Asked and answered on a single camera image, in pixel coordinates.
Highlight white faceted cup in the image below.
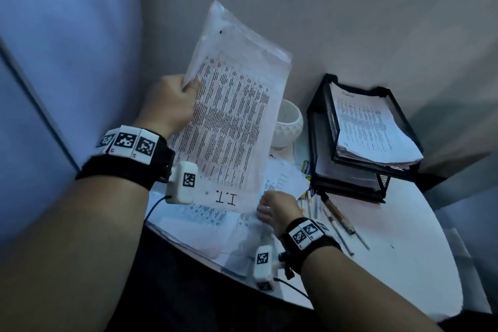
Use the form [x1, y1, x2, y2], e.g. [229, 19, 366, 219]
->
[270, 99, 304, 149]

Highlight person's left hand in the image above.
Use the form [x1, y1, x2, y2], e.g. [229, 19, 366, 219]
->
[134, 74, 203, 141]

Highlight slim grey pen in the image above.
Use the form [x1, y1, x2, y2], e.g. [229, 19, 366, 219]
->
[321, 206, 355, 258]

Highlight pile of printed papers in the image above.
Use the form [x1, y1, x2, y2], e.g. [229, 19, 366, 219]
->
[146, 148, 312, 278]

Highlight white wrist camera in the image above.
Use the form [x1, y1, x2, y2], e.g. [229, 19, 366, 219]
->
[253, 244, 279, 293]
[165, 161, 199, 205]

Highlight thin bundle printed sheets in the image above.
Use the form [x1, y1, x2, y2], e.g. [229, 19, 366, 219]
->
[314, 114, 380, 190]

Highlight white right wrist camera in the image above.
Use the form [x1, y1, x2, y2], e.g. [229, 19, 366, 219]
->
[253, 244, 279, 293]

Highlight brown pen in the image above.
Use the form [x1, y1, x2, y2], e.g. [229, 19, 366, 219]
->
[318, 191, 370, 252]

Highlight person's left forearm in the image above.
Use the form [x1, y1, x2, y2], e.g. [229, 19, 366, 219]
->
[0, 176, 150, 332]

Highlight thin black camera cable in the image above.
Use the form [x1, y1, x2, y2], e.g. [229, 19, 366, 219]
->
[144, 195, 173, 224]
[272, 276, 311, 300]

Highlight person's right forearm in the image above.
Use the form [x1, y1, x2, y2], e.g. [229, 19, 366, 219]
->
[301, 246, 444, 332]

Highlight black marker wristband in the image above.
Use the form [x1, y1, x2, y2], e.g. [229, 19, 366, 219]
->
[76, 124, 176, 191]
[279, 217, 343, 276]

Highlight printed paper sheet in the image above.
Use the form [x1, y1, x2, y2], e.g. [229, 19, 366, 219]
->
[167, 0, 293, 216]

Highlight right black marker wristband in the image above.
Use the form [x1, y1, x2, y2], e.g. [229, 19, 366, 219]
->
[279, 217, 343, 276]

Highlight person's right hand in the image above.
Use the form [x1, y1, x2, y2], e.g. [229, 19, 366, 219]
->
[256, 190, 304, 241]

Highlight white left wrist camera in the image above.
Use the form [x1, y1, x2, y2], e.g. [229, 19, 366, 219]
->
[165, 161, 199, 205]

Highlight person's black trousers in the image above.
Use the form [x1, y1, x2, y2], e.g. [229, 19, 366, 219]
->
[105, 226, 327, 332]

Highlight left black marker wristband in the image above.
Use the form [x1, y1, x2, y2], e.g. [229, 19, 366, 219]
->
[76, 124, 176, 191]

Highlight black mesh paper tray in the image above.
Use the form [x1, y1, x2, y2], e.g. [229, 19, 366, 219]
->
[306, 73, 425, 204]

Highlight neat stack of papers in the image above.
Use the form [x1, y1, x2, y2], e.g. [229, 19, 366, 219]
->
[328, 81, 424, 171]

